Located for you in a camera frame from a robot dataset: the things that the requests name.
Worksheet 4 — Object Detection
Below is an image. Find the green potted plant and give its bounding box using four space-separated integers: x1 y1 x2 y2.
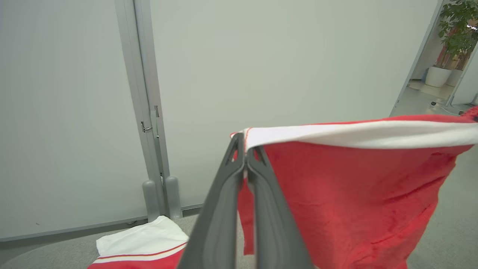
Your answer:
435 0 478 69

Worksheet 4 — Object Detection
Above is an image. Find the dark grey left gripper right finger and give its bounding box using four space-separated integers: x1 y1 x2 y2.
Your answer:
246 146 312 269

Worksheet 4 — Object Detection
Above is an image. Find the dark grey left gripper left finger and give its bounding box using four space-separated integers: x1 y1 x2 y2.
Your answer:
177 133 246 269

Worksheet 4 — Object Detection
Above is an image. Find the grey partition post with feet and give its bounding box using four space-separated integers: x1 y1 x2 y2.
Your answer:
114 0 183 222

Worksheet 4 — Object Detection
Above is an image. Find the red white basketball jersey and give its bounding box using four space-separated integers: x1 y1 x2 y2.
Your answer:
88 106 478 269

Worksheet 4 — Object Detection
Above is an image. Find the large white plant pot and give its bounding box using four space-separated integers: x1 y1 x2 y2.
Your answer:
425 66 452 88

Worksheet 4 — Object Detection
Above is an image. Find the white floor cable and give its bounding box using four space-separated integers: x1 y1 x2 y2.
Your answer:
429 100 465 116

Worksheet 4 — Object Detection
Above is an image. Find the slanted grey partition post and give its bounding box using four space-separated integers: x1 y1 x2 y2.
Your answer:
389 0 447 117

